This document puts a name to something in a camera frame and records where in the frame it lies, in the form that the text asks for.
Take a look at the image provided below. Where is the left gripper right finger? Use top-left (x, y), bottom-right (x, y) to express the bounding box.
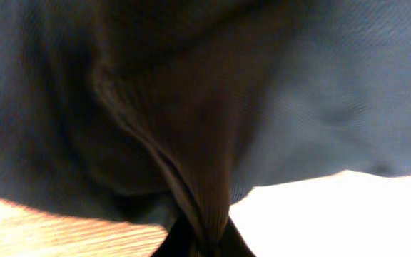
top-left (220, 218), bottom-right (255, 257)

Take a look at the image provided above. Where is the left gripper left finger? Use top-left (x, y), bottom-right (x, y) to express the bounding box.
top-left (152, 215), bottom-right (197, 257)

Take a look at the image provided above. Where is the black t-shirt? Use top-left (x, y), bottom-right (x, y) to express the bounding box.
top-left (0, 0), bottom-right (411, 256)

